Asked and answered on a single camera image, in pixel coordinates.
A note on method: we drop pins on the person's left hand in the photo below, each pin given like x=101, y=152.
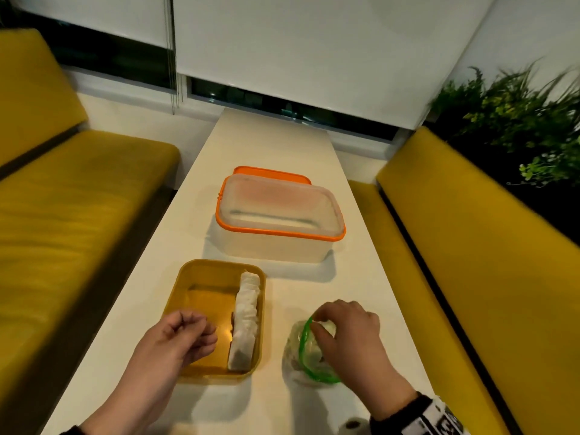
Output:
x=172, y=344

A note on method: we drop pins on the person's right hand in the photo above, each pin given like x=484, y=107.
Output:
x=358, y=353

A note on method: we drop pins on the clear plastic bag green zip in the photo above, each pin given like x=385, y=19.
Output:
x=303, y=362

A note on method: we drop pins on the translucent yellow tray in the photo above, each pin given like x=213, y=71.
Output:
x=204, y=285

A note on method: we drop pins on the group of white tea bags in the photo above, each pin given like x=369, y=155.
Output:
x=244, y=317

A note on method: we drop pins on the person's left forearm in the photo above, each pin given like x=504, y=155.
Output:
x=122, y=407

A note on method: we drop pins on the black right wrist marker band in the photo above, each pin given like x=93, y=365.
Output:
x=408, y=419

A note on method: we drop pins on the black wrist marker band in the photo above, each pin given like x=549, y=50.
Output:
x=72, y=432
x=408, y=419

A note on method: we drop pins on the black left wrist marker band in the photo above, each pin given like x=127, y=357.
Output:
x=72, y=432

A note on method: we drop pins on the clear container orange rim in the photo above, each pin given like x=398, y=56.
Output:
x=272, y=249

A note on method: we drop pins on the orange container lid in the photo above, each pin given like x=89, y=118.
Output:
x=272, y=171

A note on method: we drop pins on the dark window pane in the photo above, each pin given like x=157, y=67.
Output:
x=113, y=58
x=281, y=106

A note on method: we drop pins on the green artificial plants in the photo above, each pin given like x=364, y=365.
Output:
x=512, y=113

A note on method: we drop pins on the white roller blind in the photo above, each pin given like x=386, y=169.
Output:
x=99, y=13
x=521, y=31
x=317, y=49

